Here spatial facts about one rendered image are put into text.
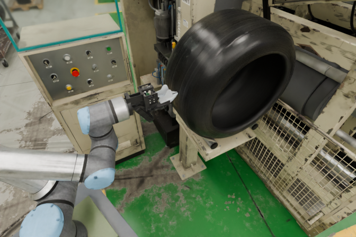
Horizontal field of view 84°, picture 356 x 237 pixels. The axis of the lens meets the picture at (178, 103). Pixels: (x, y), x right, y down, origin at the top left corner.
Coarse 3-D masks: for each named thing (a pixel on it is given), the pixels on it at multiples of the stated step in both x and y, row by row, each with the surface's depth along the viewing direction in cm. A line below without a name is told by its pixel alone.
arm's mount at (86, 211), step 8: (88, 200) 109; (80, 208) 106; (88, 208) 106; (96, 208) 106; (72, 216) 103; (80, 216) 103; (88, 216) 103; (96, 216) 103; (88, 224) 100; (96, 224) 100; (104, 224) 100; (88, 232) 97; (96, 232) 97; (104, 232) 97; (112, 232) 97
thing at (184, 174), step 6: (174, 156) 201; (198, 156) 201; (174, 162) 195; (198, 162) 195; (180, 168) 191; (198, 168) 191; (204, 168) 191; (180, 174) 186; (186, 174) 186; (192, 174) 186
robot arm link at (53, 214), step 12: (48, 204) 81; (60, 204) 85; (72, 204) 90; (36, 216) 78; (48, 216) 78; (60, 216) 79; (24, 228) 75; (36, 228) 75; (48, 228) 75; (60, 228) 78; (72, 228) 86
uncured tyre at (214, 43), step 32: (192, 32) 80; (224, 32) 72; (256, 32) 70; (288, 32) 79; (192, 64) 74; (224, 64) 69; (256, 64) 115; (288, 64) 85; (192, 96) 75; (224, 96) 125; (256, 96) 115; (192, 128) 88; (224, 128) 99
